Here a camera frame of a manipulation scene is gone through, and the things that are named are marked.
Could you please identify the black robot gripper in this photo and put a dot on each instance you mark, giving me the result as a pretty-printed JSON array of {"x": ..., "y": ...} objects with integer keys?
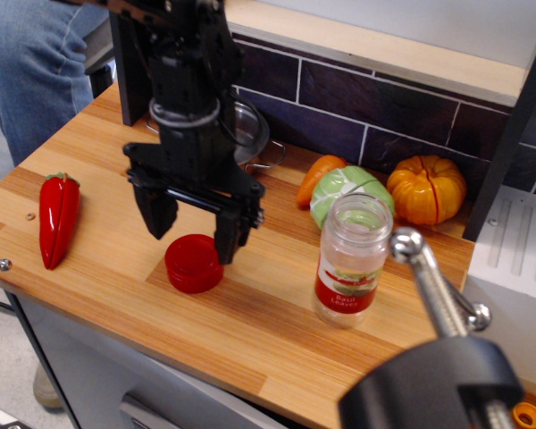
[{"x": 233, "y": 197}]

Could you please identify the red plastic jar cap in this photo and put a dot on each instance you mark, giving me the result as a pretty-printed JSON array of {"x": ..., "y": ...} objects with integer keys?
[{"x": 192, "y": 264}]

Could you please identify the clear basil spice jar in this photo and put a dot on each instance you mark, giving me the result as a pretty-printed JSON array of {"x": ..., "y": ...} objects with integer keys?
[{"x": 353, "y": 251}]

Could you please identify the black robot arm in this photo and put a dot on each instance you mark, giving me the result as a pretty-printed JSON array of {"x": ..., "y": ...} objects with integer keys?
[{"x": 192, "y": 62}]

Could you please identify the small steel pot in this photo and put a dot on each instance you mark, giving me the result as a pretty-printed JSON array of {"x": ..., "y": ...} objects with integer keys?
[{"x": 252, "y": 134}]

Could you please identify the green toy cabbage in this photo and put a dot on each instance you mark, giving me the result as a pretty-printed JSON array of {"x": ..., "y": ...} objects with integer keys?
[{"x": 342, "y": 181}]

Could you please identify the red toy chili pepper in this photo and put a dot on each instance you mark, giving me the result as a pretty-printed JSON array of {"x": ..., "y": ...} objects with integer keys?
[{"x": 59, "y": 205}]

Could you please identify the orange toy carrot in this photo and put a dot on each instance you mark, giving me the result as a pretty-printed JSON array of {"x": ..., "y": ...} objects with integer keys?
[{"x": 319, "y": 169}]

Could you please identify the dark shelf side panel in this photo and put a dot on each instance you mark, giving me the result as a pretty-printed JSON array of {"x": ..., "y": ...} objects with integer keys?
[{"x": 131, "y": 47}]

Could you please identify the person leg in jeans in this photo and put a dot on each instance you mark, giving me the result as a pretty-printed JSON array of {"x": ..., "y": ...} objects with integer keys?
[{"x": 43, "y": 83}]

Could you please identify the beige shoe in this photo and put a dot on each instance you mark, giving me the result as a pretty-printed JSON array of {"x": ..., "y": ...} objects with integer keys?
[{"x": 43, "y": 390}]

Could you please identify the orange toy pumpkin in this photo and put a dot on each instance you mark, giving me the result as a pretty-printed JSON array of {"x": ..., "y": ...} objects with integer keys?
[{"x": 427, "y": 190}]

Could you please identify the black metal clamp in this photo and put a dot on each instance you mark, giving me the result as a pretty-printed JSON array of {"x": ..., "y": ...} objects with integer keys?
[{"x": 455, "y": 381}]

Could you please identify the grey drawer handle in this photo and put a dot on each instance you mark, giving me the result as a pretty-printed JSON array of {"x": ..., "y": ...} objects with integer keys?
[{"x": 136, "y": 414}]

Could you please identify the black vertical post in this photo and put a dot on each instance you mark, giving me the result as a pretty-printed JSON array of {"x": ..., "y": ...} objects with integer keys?
[{"x": 504, "y": 155}]

